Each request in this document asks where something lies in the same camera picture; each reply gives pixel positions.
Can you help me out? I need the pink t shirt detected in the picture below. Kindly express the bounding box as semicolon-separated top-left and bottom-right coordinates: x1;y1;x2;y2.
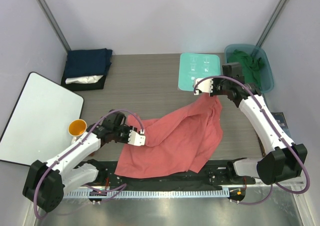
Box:
115;94;223;179

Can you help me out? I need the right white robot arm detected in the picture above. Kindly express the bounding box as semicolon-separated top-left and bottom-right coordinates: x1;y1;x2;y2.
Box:
208;63;310;185

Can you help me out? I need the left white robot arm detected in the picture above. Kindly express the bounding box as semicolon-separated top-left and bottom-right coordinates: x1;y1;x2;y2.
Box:
22;110;132;218

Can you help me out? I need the teal cutting board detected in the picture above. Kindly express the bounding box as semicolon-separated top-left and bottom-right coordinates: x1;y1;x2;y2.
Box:
178;53;221;91

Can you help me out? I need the green t shirt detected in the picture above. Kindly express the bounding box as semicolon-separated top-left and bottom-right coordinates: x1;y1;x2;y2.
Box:
227;49;265;88

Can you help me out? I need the teal plastic basin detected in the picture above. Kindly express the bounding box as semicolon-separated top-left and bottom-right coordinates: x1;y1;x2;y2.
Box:
224;44;274;94

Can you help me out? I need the white mug orange inside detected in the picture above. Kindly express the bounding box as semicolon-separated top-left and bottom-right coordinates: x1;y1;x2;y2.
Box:
68;119;87;144

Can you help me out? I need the black folded t shirt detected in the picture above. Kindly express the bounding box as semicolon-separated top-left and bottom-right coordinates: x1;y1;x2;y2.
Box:
60;70;107;92

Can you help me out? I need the nineteen eighty-four book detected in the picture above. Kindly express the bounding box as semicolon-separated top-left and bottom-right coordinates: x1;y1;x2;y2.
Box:
271;112;291;137

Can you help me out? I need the navy folded t shirt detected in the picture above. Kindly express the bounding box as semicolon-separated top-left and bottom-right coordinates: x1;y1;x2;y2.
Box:
63;48;113;78

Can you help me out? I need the white board black rim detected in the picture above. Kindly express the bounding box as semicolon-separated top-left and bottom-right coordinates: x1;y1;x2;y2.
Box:
0;72;84;166

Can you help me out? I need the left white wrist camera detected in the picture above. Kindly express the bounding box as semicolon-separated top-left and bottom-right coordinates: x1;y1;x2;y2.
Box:
127;129;146;147

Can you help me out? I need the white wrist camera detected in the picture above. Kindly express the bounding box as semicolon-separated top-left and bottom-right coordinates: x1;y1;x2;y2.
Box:
193;78;214;95
127;129;146;147

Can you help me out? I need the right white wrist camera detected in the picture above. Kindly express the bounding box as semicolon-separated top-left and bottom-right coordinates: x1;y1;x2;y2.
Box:
193;78;214;95

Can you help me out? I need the right aluminium corner post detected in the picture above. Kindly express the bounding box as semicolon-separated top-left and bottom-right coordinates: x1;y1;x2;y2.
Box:
255;0;289;48

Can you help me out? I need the aluminium corner post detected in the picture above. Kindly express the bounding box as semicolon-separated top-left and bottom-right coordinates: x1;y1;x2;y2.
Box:
36;0;71;52
255;0;289;48

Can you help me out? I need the white slotted cable duct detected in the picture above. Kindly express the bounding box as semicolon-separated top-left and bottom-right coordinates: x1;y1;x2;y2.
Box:
64;188;230;200

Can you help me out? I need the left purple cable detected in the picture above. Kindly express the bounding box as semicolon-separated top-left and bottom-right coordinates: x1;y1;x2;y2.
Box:
33;108;146;220

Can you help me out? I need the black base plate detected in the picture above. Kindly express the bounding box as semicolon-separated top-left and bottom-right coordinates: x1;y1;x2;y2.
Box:
87;158;256;192

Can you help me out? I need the left aluminium corner post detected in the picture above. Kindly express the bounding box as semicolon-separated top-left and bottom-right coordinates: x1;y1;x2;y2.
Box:
36;0;71;52

